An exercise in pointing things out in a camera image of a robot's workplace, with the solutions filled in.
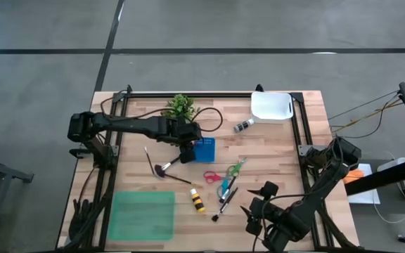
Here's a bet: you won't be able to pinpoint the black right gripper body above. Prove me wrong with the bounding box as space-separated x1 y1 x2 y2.
250 196 284 233

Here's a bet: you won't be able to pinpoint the white plastic bin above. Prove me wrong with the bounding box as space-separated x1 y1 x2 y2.
250 91 294 124

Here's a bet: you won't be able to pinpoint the yellow paint bottle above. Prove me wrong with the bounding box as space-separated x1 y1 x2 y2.
189 188 206 214

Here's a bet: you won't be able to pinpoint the green potted plant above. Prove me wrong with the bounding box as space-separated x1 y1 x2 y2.
160 93 200 122

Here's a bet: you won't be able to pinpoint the red scissors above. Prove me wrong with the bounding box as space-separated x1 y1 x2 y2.
203 170 224 185

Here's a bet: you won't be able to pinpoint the orange object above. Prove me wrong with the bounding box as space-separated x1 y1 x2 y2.
342 168 365 184

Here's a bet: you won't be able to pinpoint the blue scissors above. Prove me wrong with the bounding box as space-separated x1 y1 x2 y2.
217 177 232 200

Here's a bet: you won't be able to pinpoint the long thin wooden paintbrush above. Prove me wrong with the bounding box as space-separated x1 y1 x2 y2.
162 171 203 187

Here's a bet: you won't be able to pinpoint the black table frame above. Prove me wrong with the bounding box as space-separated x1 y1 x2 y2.
56 84 361 252

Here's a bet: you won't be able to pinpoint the white paper sheet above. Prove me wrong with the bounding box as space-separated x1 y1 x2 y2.
346 163 382 205

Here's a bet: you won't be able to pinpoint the short thin paintbrush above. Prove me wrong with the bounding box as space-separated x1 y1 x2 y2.
143 146 155 176

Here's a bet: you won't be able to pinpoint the blue plastic basket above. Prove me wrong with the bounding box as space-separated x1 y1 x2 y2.
192 136 217 164

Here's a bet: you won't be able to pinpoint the grey-bristle paintbrush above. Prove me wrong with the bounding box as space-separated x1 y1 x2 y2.
219 175 238 204

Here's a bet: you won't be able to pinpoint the teal plastic bin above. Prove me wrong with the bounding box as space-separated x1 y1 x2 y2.
108 190 176 242

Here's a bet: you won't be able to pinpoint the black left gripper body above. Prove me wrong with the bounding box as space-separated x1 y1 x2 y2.
174 122 203 145

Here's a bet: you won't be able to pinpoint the small black fan paintbrush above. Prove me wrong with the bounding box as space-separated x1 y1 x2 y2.
211 187 239 223

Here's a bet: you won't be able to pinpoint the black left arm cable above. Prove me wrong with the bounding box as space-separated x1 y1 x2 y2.
191 107 224 133

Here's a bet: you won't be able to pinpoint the black cable bundle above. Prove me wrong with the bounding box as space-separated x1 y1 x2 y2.
67 198 98 247

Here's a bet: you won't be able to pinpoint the white box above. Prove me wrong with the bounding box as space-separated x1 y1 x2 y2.
378 157 405 173

